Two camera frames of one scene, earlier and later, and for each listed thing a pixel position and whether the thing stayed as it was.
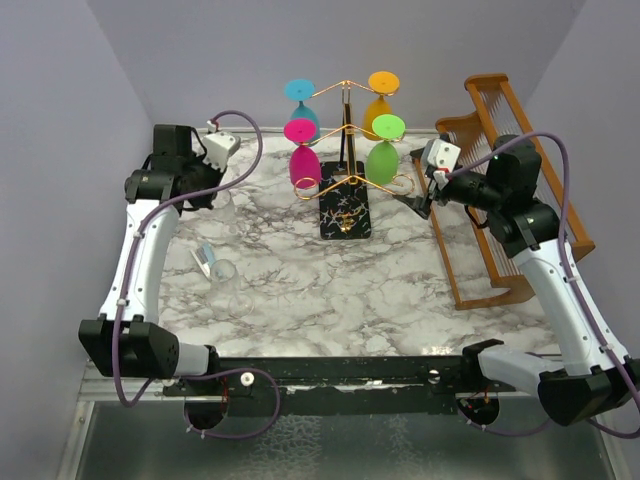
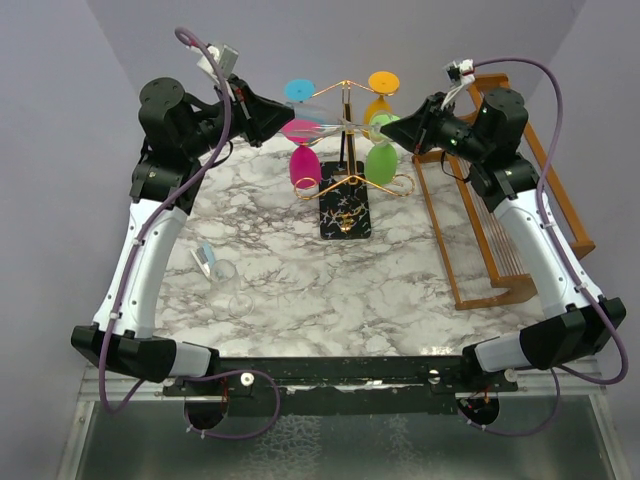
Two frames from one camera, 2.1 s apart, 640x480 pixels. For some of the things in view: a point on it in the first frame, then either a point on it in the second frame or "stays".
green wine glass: [382, 159] stays
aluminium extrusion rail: [96, 387] stays
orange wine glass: [381, 83] stays
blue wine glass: [302, 90] stays
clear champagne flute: [223, 201] to [315, 122]
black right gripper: [422, 203] to [416, 131]
